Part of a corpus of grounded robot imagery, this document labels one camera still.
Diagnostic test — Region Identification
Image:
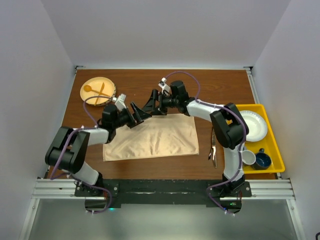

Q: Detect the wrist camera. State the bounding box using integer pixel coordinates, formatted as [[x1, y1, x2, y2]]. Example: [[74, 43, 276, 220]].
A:
[[158, 77, 170, 92], [112, 93, 127, 111]]

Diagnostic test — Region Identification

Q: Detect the wooden spoon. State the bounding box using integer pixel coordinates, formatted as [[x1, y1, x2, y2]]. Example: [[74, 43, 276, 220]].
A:
[[83, 85, 109, 97]]

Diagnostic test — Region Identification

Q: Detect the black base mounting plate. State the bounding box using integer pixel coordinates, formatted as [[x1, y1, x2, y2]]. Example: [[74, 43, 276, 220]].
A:
[[74, 178, 251, 213]]

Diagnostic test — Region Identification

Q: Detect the white paper plate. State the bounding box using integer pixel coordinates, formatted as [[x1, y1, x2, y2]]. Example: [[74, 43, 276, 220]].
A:
[[240, 110, 268, 142]]

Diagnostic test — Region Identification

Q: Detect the aluminium frame rail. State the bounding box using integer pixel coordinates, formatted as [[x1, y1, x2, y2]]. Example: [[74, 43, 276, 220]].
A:
[[31, 179, 295, 200]]

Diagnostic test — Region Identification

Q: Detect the round bamboo plate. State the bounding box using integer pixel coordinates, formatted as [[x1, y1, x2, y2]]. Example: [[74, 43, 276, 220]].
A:
[[80, 76, 116, 107]]

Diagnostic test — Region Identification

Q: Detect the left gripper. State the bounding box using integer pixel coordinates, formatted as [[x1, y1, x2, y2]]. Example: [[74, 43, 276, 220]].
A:
[[112, 101, 151, 129]]

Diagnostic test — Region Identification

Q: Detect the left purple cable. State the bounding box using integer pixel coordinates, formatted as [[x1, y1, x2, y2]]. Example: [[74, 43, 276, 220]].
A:
[[49, 95, 118, 181]]

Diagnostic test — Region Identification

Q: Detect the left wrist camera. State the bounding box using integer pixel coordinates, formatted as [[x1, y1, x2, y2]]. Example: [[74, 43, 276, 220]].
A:
[[112, 93, 127, 111]]

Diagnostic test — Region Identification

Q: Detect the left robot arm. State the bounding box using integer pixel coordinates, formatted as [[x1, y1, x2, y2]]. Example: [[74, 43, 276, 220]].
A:
[[45, 102, 152, 196]]

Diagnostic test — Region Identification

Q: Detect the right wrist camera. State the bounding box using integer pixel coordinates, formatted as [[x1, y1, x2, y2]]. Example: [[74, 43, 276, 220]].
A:
[[158, 77, 170, 92]]

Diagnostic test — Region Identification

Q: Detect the yellow plastic bin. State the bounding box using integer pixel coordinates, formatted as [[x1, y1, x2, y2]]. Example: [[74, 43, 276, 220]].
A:
[[236, 104, 285, 174]]

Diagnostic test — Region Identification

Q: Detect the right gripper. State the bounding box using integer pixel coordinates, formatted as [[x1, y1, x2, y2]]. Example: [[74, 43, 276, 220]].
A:
[[142, 89, 179, 117]]

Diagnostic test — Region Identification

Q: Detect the wooden knife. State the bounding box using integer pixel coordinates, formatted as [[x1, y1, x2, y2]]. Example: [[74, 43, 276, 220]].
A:
[[94, 82, 105, 106]]

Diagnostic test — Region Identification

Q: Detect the white mug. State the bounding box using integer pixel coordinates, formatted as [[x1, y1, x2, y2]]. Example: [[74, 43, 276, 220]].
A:
[[242, 149, 256, 166]]

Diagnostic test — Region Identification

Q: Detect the dark blue mug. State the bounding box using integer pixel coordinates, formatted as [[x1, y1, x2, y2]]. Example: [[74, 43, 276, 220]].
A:
[[252, 148, 272, 170]]

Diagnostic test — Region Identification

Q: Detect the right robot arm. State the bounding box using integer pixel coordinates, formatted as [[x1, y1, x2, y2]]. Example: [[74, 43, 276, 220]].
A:
[[142, 80, 249, 197]]

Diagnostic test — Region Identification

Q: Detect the beige cloth napkin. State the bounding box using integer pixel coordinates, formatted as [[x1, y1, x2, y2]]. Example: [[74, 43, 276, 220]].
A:
[[102, 113, 200, 162]]

